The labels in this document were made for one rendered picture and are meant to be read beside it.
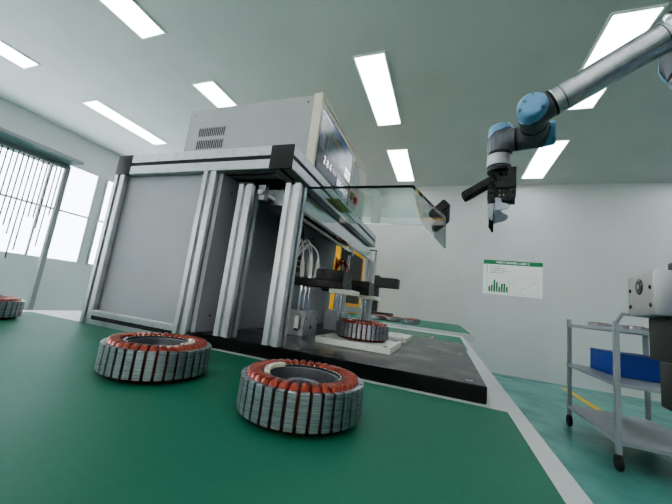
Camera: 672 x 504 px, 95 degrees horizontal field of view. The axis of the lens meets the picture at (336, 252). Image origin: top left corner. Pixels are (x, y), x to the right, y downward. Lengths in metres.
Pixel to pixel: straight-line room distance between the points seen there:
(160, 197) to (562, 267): 6.06
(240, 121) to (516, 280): 5.65
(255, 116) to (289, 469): 0.76
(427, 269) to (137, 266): 5.58
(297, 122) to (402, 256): 5.46
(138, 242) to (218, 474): 0.59
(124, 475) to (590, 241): 6.47
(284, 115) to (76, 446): 0.70
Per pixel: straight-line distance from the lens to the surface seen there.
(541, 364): 6.19
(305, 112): 0.79
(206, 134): 0.93
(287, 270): 0.52
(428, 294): 6.00
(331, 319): 0.92
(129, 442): 0.26
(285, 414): 0.26
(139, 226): 0.77
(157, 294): 0.69
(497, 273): 6.09
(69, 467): 0.25
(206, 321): 0.63
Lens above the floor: 0.85
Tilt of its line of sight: 9 degrees up
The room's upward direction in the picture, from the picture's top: 7 degrees clockwise
